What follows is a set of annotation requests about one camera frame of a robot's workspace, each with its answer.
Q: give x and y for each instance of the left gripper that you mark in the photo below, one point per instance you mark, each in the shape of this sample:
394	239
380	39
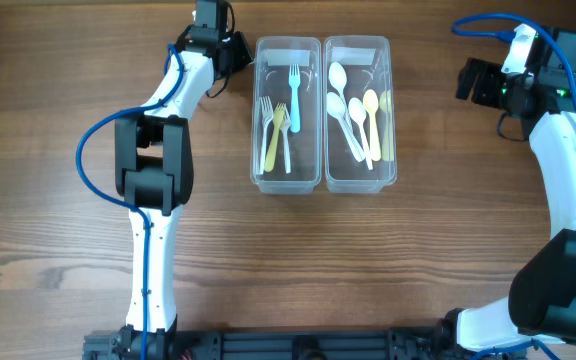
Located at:
244	51

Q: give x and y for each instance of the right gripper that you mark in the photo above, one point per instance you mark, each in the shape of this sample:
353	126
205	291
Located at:
489	73

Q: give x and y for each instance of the white plastic fork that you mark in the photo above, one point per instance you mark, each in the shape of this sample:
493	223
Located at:
286	123
267	117

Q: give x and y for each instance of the yellow plastic fork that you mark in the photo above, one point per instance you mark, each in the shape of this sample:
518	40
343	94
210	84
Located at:
278	118

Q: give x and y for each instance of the clear plastic container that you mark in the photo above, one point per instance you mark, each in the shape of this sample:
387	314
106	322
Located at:
366	60
274	56

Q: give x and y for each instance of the white plastic spoon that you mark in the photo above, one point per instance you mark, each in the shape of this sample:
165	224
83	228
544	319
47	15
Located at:
357	113
338	80
337	109

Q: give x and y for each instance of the yellow plastic spoon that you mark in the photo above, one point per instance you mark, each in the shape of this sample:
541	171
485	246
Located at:
371	105

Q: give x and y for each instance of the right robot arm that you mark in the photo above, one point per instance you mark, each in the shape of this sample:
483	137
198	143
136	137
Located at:
540	308

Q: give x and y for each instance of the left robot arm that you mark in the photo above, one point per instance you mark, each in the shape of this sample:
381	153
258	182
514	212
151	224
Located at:
154	171

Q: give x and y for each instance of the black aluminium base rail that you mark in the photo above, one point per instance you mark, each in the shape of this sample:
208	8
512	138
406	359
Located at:
393	344

